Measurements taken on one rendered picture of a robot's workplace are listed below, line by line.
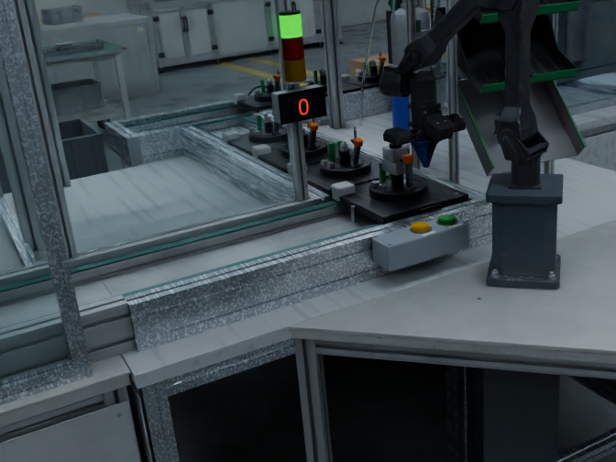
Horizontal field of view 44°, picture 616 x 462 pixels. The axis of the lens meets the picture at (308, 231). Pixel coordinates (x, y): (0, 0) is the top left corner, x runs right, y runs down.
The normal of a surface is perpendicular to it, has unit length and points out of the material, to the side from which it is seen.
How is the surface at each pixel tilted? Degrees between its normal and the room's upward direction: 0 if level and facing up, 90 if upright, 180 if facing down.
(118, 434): 90
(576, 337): 0
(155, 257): 90
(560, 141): 45
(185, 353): 0
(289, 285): 90
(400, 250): 90
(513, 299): 0
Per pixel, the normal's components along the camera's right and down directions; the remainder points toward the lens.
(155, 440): 0.46, 0.28
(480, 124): 0.15, -0.43
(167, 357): -0.09, -0.93
